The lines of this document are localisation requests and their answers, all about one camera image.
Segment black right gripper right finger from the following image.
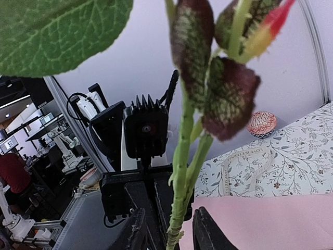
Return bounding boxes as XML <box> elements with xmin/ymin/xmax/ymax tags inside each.
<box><xmin>192</xmin><ymin>207</ymin><xmax>238</xmax><ymax>250</ymax></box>

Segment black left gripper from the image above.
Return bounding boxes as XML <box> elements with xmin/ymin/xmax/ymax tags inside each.
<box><xmin>98</xmin><ymin>162</ymin><xmax>195</xmax><ymax>250</ymax></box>

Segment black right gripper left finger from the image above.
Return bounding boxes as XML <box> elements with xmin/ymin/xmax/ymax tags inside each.
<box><xmin>106</xmin><ymin>208</ymin><xmax>148</xmax><ymax>250</ymax></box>

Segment cream printed ribbon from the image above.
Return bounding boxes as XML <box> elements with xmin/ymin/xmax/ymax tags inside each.
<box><xmin>218</xmin><ymin>147</ymin><xmax>274</xmax><ymax>197</ymax></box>

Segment pink wrapping paper sheet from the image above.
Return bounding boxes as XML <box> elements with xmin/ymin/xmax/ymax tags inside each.
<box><xmin>193</xmin><ymin>194</ymin><xmax>332</xmax><ymax>249</ymax></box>

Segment dusty orange rose stem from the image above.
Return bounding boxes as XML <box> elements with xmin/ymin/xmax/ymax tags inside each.
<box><xmin>165</xmin><ymin>1</ymin><xmax>294</xmax><ymax>249</ymax></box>

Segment white peony flower stem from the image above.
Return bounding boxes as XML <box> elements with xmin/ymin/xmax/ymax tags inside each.
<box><xmin>1</xmin><ymin>1</ymin><xmax>133</xmax><ymax>78</ymax></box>

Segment background lab robot arm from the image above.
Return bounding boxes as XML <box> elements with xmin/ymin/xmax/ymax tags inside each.
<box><xmin>47</xmin><ymin>128</ymin><xmax>83</xmax><ymax>174</ymax></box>

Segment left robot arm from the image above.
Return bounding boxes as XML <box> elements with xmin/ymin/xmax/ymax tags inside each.
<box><xmin>68</xmin><ymin>79</ymin><xmax>180</xmax><ymax>249</ymax></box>

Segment floral patterned tablecloth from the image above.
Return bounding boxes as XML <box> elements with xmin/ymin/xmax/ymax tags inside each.
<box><xmin>195</xmin><ymin>103</ymin><xmax>332</xmax><ymax>197</ymax></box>

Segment person in red shirt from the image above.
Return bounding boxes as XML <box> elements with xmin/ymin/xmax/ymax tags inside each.
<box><xmin>0</xmin><ymin>153</ymin><xmax>33</xmax><ymax>214</ymax></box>

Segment aluminium front rail base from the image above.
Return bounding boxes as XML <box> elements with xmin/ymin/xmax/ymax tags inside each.
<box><xmin>0</xmin><ymin>187</ymin><xmax>110</xmax><ymax>250</ymax></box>

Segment left aluminium frame post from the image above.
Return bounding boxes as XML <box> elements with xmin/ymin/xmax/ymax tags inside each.
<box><xmin>43</xmin><ymin>76</ymin><xmax>114</xmax><ymax>173</ymax></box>

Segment aluminium frame post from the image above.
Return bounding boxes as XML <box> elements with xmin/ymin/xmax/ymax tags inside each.
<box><xmin>298</xmin><ymin>0</ymin><xmax>331</xmax><ymax>105</ymax></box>
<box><xmin>43</xmin><ymin>76</ymin><xmax>114</xmax><ymax>173</ymax></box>

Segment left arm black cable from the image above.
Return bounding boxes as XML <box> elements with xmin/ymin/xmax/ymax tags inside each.
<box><xmin>158</xmin><ymin>69</ymin><xmax>180</xmax><ymax>109</ymax></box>

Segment right aluminium frame post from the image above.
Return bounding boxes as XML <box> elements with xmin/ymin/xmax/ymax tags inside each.
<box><xmin>298</xmin><ymin>0</ymin><xmax>331</xmax><ymax>105</ymax></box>

